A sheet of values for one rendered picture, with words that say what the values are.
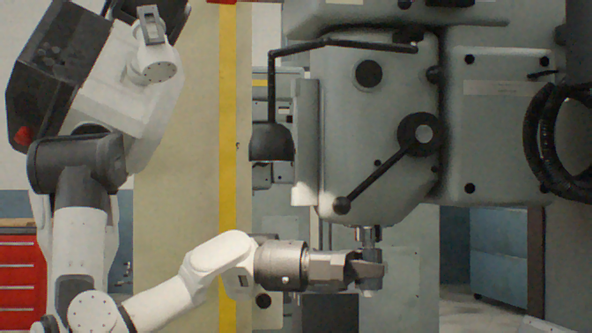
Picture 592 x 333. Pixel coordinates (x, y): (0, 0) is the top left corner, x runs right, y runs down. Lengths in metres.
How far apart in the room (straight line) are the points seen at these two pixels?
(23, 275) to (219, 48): 3.09
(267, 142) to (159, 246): 1.85
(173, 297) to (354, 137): 0.40
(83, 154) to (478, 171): 0.67
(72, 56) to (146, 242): 1.55
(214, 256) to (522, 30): 0.63
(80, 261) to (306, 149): 0.42
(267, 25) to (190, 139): 7.64
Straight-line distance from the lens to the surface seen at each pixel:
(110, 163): 1.55
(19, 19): 10.62
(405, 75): 1.43
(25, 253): 5.93
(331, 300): 1.85
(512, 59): 1.47
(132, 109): 1.66
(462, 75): 1.44
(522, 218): 8.81
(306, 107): 1.46
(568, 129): 1.65
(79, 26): 1.75
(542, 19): 1.52
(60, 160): 1.58
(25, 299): 5.96
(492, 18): 1.47
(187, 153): 3.17
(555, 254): 1.70
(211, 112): 3.18
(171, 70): 1.63
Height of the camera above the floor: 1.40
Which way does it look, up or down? 1 degrees up
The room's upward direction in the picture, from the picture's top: straight up
